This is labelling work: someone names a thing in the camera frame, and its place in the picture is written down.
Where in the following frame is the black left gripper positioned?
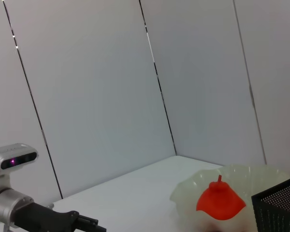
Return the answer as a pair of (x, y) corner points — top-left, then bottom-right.
(14, 203), (106, 232)

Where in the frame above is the red-orange fruit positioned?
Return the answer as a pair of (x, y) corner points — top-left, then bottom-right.
(196, 175), (247, 221)

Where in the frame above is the translucent green glass fruit plate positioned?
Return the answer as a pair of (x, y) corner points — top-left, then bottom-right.
(170, 163), (290, 232)

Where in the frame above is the black mesh pen holder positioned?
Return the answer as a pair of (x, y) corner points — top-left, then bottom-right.
(251, 178), (290, 232)

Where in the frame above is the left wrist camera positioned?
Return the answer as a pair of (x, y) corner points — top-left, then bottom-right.
(0, 143), (39, 178)

